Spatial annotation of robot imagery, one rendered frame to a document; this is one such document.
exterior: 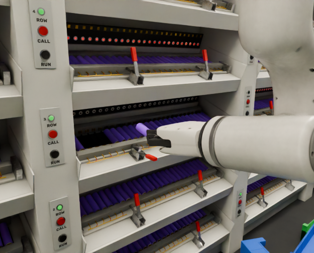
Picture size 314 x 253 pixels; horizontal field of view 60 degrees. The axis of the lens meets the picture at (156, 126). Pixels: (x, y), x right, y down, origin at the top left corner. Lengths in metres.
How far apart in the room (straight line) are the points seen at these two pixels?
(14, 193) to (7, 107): 0.17
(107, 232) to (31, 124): 0.37
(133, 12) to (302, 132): 0.48
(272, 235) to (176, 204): 0.64
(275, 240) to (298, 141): 1.09
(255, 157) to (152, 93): 0.41
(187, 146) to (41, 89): 0.31
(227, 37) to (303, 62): 0.64
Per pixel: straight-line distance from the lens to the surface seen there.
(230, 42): 1.03
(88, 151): 0.70
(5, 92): 0.58
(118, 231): 0.81
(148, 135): 0.57
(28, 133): 0.59
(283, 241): 1.42
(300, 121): 0.37
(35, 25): 0.58
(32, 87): 0.58
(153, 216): 0.87
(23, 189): 0.64
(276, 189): 1.55
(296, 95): 0.46
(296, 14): 0.37
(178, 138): 0.46
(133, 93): 0.68
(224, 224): 1.20
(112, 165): 0.71
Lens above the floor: 0.78
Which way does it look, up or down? 14 degrees down
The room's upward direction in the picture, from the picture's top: straight up
